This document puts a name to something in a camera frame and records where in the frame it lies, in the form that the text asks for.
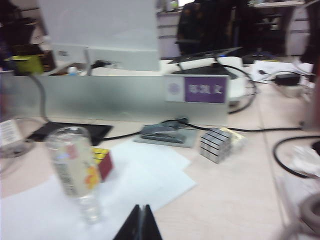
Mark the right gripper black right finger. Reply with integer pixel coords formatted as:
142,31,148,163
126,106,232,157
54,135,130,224
143,204,165,240

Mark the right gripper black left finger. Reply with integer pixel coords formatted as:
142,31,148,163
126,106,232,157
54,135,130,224
112,204,142,240

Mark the clear plastic bottle yellow label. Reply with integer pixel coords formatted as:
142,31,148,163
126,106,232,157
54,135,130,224
44,126,103,225

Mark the blue Rubik's cube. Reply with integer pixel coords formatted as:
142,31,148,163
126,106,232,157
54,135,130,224
91,146,115,182

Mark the white paper sheet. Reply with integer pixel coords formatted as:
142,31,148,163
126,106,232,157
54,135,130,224
107,138,193,177
0,169,198,240

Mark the grey stapler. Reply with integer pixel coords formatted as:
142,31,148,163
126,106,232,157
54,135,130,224
140,121,188,145

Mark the grey flat pad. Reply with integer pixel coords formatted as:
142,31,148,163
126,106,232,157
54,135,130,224
132,128,199,149

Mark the black flat desk pad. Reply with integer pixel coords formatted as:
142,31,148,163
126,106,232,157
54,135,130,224
26,121,113,147

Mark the silver mirror cube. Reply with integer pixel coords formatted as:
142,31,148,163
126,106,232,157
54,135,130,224
199,127,233,165

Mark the frosted glass partition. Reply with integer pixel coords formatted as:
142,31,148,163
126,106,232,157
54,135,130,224
0,71,230,126

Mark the purple and white nameplate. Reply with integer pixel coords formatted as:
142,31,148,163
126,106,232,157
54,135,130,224
164,74,230,104

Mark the grey round roll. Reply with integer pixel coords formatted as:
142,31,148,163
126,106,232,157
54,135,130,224
298,193,320,235

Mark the black open laptop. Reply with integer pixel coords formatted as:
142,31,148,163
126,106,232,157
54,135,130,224
167,46,245,66

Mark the yellow-green box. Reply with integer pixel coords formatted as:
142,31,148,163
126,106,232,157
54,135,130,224
4,54,45,76

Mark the black power adapter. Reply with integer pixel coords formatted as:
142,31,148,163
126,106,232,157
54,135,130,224
274,73,301,87

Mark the white board panel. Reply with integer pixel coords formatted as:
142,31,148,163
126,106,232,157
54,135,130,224
37,0,161,76

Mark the black office chair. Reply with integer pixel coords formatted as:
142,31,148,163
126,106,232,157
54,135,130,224
176,0,242,57

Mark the thin black desk cable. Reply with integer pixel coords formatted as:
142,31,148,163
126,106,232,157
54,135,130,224
102,116,304,140

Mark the black looped cable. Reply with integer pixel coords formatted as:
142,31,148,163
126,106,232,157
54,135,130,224
271,135,320,179

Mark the thick black cable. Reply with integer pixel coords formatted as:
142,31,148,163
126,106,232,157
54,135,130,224
28,73,51,125

